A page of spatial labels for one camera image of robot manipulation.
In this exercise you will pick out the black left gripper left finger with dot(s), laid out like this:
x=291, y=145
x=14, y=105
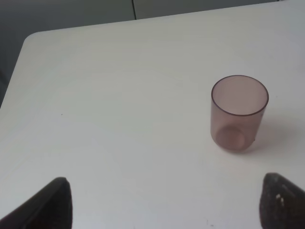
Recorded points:
x=50, y=208

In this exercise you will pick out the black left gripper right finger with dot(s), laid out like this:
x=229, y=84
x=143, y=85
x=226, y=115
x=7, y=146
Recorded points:
x=282, y=203

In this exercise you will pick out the pink transparent plastic cup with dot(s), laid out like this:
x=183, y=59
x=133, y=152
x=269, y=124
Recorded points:
x=238, y=103

